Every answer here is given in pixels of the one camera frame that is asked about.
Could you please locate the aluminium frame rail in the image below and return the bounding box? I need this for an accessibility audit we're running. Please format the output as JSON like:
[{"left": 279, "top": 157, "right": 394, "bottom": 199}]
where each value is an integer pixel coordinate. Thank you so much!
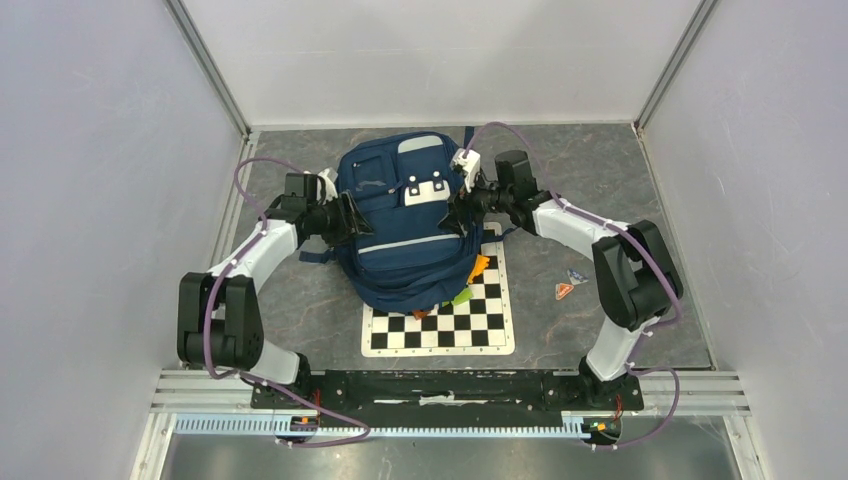
[{"left": 151, "top": 370, "right": 751, "bottom": 440}]

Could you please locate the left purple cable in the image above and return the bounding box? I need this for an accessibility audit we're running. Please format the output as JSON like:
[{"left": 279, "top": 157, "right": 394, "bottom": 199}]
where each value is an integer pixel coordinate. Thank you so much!
[{"left": 201, "top": 157, "right": 372, "bottom": 449}]

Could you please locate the orange triangular card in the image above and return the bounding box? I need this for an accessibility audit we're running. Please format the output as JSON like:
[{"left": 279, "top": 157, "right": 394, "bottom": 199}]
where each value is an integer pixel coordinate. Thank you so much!
[{"left": 555, "top": 283, "right": 574, "bottom": 301}]

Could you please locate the green toy block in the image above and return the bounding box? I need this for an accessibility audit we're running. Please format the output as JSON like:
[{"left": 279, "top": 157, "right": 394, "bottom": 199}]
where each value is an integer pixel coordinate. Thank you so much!
[{"left": 441, "top": 286, "right": 473, "bottom": 307}]

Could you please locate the blue triangular card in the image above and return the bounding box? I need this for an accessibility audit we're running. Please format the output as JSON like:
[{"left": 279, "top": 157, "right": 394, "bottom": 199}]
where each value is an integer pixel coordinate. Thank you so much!
[{"left": 567, "top": 268, "right": 590, "bottom": 285}]

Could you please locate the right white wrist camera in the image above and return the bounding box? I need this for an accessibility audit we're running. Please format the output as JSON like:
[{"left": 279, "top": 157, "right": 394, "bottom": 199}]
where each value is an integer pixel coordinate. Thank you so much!
[{"left": 451, "top": 148, "right": 481, "bottom": 193}]

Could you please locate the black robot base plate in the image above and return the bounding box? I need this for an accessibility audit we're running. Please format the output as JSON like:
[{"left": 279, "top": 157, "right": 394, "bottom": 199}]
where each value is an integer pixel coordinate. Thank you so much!
[{"left": 291, "top": 369, "right": 645, "bottom": 429}]

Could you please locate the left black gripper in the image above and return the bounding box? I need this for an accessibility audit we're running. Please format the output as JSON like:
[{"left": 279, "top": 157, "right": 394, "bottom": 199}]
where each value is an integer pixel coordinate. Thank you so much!
[{"left": 307, "top": 190, "right": 374, "bottom": 248}]

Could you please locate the navy blue backpack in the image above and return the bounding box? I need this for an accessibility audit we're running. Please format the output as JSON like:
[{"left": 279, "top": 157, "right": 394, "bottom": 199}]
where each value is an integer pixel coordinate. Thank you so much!
[{"left": 299, "top": 131, "right": 489, "bottom": 314}]

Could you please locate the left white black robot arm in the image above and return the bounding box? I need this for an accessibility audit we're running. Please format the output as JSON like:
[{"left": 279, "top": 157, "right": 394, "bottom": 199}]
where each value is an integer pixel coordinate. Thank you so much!
[{"left": 176, "top": 168, "right": 373, "bottom": 408}]

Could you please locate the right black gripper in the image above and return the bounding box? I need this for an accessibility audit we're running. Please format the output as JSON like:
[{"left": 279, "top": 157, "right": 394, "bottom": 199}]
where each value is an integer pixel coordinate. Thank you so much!
[{"left": 437, "top": 166, "right": 513, "bottom": 237}]

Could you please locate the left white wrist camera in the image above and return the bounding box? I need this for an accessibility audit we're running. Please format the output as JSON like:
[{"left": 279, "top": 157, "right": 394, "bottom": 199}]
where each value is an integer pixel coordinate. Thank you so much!
[{"left": 317, "top": 167, "right": 338, "bottom": 204}]

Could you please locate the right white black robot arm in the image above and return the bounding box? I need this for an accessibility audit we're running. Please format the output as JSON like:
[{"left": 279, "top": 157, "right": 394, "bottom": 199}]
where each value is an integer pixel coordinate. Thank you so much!
[{"left": 441, "top": 149, "right": 683, "bottom": 408}]

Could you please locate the black and white chessboard mat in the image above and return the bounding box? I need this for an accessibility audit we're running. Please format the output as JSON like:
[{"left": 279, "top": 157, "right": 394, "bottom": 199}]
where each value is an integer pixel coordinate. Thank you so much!
[{"left": 360, "top": 222, "right": 516, "bottom": 358}]

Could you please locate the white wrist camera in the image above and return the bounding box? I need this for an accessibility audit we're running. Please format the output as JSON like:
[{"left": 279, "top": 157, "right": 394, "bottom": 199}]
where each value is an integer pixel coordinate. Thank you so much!
[
  {"left": 451, "top": 148, "right": 481, "bottom": 193},
  {"left": 317, "top": 167, "right": 338, "bottom": 204}
]

